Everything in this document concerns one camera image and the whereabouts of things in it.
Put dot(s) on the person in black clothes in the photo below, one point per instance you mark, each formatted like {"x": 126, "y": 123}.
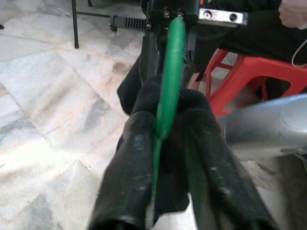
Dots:
{"x": 251, "y": 40}

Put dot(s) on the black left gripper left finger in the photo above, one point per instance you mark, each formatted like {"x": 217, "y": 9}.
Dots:
{"x": 129, "y": 167}

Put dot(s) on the marble pattern folding table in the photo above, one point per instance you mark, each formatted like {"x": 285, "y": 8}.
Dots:
{"x": 75, "y": 24}

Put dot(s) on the green plastic clothes hanger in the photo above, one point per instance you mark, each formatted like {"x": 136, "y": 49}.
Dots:
{"x": 173, "y": 72}

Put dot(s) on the red plastic stool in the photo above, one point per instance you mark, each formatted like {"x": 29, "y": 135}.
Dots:
{"x": 251, "y": 69}

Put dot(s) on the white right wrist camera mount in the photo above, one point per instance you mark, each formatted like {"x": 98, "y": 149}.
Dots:
{"x": 220, "y": 16}

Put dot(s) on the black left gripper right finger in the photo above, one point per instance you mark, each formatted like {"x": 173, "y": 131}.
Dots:
{"x": 216, "y": 167}

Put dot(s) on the person's hand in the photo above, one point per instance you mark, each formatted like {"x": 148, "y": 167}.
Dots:
{"x": 293, "y": 13}

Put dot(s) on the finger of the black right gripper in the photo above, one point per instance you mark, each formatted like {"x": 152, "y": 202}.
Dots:
{"x": 194, "y": 100}
{"x": 141, "y": 98}

